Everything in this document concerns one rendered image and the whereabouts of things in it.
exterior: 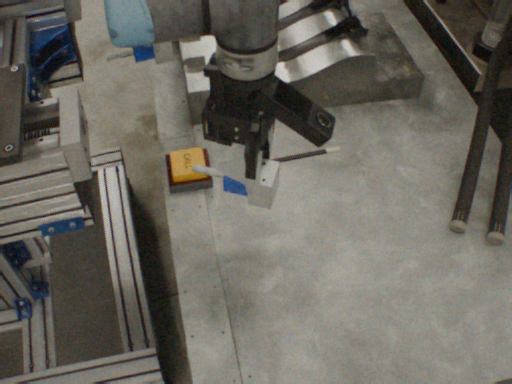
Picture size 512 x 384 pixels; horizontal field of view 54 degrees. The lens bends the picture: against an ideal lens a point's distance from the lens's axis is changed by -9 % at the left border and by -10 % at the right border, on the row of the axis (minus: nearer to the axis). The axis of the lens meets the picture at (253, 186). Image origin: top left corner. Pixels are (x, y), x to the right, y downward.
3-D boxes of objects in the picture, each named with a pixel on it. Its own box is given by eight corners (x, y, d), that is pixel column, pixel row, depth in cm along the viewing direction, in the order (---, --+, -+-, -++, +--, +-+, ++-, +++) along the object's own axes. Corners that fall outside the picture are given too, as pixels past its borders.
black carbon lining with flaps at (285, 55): (215, 76, 107) (213, 39, 100) (205, 33, 117) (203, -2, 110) (377, 59, 112) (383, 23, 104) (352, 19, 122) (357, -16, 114)
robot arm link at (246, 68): (285, 25, 64) (267, 63, 59) (284, 54, 67) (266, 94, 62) (227, 15, 65) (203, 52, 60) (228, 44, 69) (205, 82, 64)
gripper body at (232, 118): (221, 108, 78) (218, 41, 69) (279, 120, 76) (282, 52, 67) (203, 145, 73) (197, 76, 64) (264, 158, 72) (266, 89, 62)
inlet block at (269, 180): (189, 190, 85) (185, 168, 81) (200, 167, 88) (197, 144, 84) (270, 209, 82) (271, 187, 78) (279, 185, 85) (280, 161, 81)
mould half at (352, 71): (191, 125, 108) (186, 74, 98) (179, 51, 124) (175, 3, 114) (419, 97, 114) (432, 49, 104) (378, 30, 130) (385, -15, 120)
